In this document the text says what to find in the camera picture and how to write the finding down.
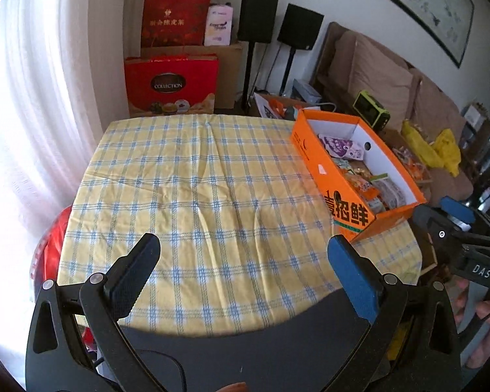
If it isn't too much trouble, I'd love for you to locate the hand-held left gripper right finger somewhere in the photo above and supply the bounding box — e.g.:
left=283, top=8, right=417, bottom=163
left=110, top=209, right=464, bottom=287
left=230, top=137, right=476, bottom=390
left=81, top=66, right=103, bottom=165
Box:
left=322, top=235, right=462, bottom=392

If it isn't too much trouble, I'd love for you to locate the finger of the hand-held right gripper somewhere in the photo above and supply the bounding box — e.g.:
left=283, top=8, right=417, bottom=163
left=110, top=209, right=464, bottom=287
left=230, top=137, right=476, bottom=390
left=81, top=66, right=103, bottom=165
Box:
left=410, top=204, right=462, bottom=250
left=440, top=196, right=475, bottom=226

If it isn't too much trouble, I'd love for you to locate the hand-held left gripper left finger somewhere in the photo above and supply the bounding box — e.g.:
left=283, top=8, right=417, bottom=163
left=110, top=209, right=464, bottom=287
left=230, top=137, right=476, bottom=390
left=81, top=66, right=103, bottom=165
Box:
left=25, top=233, right=162, bottom=392

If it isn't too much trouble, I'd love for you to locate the green pastry packet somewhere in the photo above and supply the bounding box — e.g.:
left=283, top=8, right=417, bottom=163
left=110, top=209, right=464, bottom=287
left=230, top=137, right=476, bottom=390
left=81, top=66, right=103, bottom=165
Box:
left=371, top=175, right=408, bottom=210

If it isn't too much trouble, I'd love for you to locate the orange snack packet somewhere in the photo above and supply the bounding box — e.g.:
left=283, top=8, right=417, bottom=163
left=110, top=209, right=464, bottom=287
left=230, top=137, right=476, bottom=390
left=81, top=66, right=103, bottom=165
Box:
left=349, top=171, right=382, bottom=199

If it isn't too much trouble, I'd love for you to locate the small colourful snack packet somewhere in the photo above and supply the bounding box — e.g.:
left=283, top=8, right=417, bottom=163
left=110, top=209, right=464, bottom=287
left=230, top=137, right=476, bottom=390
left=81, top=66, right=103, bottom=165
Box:
left=335, top=158, right=376, bottom=180

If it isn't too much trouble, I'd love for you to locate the purple spout pouch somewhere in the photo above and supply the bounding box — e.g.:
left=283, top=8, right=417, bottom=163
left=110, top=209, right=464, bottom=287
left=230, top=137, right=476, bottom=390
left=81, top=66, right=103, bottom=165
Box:
left=318, top=133, right=367, bottom=161

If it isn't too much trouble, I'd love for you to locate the orange cardboard box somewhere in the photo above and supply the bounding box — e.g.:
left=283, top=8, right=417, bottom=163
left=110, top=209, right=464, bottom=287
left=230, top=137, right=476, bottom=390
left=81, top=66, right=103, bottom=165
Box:
left=291, top=108, right=427, bottom=242

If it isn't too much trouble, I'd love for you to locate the brown sofa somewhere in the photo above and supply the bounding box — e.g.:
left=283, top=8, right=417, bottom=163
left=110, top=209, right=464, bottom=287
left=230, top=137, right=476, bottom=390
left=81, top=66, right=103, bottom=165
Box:
left=312, top=22, right=480, bottom=209

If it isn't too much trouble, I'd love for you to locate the cardboard tray of snacks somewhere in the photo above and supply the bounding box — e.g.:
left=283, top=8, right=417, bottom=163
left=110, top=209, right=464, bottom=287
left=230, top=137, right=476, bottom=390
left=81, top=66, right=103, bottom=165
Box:
left=386, top=128, right=433, bottom=190

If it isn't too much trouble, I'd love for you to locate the dark wooden cabinet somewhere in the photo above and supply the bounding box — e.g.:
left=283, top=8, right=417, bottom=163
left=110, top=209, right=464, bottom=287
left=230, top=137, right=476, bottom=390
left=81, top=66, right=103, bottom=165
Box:
left=461, top=104, right=490, bottom=213

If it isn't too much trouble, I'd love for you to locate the red plastic object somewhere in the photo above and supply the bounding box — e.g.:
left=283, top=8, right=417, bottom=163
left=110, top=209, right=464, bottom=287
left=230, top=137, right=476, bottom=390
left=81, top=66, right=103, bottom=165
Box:
left=29, top=205, right=74, bottom=295

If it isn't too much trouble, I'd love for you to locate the yellow plaid tablecloth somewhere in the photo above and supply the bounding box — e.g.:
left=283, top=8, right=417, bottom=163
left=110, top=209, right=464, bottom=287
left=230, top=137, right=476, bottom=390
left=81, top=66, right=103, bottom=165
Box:
left=58, top=114, right=422, bottom=337

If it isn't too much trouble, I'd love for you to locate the beige sofa cushion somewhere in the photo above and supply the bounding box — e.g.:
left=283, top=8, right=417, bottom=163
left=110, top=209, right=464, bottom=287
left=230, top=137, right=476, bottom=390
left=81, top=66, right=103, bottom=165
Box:
left=337, top=30, right=415, bottom=111
left=408, top=69, right=464, bottom=133

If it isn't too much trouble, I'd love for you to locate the green black power station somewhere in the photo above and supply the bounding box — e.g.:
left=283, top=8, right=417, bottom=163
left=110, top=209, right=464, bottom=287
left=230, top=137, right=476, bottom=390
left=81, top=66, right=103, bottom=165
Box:
left=353, top=90, right=391, bottom=129

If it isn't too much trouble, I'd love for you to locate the white paper bag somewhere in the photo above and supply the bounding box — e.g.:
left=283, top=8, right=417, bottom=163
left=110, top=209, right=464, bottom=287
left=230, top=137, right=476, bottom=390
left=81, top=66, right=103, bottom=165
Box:
left=253, top=92, right=307, bottom=120

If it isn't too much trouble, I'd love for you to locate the black speaker stand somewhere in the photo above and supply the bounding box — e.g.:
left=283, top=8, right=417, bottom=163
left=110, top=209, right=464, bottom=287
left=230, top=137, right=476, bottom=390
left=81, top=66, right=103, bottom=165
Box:
left=242, top=42, right=256, bottom=113
left=278, top=47, right=299, bottom=96

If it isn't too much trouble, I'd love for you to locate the white sheer curtain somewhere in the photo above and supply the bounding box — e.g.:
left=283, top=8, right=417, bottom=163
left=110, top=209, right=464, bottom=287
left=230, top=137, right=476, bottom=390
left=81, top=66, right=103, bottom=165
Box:
left=0, top=0, right=127, bottom=335

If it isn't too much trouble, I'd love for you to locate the brown cardboard box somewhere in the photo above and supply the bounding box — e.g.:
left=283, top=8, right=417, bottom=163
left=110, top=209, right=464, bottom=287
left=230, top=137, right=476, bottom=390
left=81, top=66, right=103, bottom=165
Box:
left=141, top=41, right=243, bottom=111

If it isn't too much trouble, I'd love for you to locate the black speaker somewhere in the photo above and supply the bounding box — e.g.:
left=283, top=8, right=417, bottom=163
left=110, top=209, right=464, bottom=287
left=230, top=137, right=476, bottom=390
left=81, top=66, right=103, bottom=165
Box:
left=237, top=0, right=279, bottom=44
left=277, top=3, right=325, bottom=50

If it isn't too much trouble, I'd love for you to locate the red gift bag gold print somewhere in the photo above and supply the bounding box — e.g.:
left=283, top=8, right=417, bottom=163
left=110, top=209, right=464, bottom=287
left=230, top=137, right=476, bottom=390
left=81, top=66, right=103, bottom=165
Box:
left=141, top=0, right=213, bottom=48

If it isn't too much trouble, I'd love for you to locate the white pink tissue pack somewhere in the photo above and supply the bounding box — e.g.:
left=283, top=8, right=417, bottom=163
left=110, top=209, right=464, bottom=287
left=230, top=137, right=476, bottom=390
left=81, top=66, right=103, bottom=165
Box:
left=204, top=3, right=234, bottom=47

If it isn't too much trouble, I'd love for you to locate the framed wall painting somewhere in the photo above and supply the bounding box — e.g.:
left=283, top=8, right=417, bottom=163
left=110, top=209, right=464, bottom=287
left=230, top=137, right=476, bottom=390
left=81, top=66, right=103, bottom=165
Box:
left=338, top=0, right=475, bottom=68

